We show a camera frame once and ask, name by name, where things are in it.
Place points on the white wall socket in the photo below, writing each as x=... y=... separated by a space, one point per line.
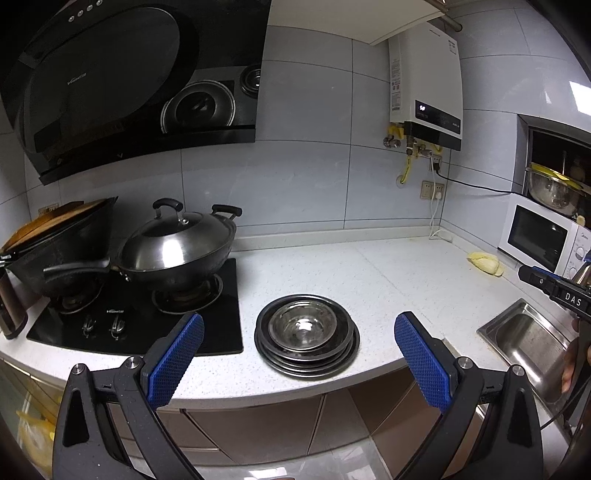
x=431 y=190

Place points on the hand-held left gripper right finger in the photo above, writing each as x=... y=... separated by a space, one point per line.
x=420 y=364

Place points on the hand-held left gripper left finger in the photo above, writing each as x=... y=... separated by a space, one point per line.
x=178 y=355

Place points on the brown base cabinet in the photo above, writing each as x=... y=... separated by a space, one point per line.
x=277 y=424

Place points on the pale yellow cloth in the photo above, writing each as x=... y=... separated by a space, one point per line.
x=485 y=264

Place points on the person's right hand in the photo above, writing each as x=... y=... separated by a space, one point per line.
x=570 y=369

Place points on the black frying pan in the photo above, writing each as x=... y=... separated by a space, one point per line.
x=69 y=249

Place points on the steel wok lid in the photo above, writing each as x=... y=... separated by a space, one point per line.
x=171 y=244

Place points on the steel wok with lid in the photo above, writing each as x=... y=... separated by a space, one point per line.
x=184 y=277

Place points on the black range hood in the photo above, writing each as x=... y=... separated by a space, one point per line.
x=115 y=69

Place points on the yellow plastic bag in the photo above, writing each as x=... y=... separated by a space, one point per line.
x=32 y=438

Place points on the white water heater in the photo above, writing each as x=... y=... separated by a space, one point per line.
x=425 y=83

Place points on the white wall cabinet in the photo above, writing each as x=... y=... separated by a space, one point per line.
x=346 y=18

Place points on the brass valve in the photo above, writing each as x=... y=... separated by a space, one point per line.
x=393 y=136

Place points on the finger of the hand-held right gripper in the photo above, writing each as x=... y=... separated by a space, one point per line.
x=535 y=279

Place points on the wooden cutting board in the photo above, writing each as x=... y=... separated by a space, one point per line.
x=46 y=221

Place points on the yellow lid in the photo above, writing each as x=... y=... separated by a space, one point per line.
x=549 y=170

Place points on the white microwave oven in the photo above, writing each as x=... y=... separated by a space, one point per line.
x=535 y=235

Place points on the large steel basin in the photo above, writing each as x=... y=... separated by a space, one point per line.
x=551 y=196

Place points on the small steel bowl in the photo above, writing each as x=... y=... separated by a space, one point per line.
x=302 y=330
x=277 y=323

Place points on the steel sink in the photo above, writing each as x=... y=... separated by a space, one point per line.
x=521 y=341

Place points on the black glass gas stove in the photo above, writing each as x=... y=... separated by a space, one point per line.
x=221 y=323

